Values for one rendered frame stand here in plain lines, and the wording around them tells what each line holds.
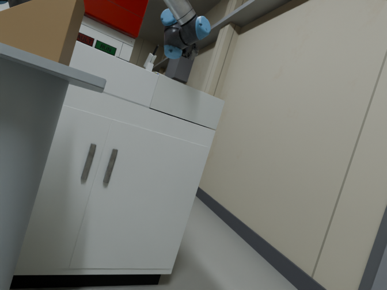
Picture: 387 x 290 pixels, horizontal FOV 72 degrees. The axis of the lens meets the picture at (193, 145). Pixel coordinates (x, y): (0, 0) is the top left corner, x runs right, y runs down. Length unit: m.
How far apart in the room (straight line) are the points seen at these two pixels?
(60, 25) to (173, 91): 0.61
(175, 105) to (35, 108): 0.64
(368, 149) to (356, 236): 0.51
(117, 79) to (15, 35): 0.50
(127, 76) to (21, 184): 0.58
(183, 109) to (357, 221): 1.20
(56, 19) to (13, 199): 0.40
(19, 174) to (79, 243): 0.58
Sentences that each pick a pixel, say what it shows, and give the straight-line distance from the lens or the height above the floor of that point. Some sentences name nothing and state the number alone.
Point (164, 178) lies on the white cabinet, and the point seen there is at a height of 0.54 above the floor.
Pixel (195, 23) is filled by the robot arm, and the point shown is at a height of 1.17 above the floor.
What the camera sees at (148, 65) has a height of 1.03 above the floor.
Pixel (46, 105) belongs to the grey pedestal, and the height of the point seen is 0.73.
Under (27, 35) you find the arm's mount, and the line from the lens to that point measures 0.67.
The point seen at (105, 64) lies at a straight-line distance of 1.08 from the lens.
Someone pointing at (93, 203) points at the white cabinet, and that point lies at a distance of 1.15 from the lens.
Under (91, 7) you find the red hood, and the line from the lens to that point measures 1.71.
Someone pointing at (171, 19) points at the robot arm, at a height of 1.19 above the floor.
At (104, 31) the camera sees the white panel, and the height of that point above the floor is 1.19.
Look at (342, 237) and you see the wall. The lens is 1.89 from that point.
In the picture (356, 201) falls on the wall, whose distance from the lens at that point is 1.86.
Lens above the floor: 0.77
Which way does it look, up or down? 2 degrees down
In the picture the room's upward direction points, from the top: 17 degrees clockwise
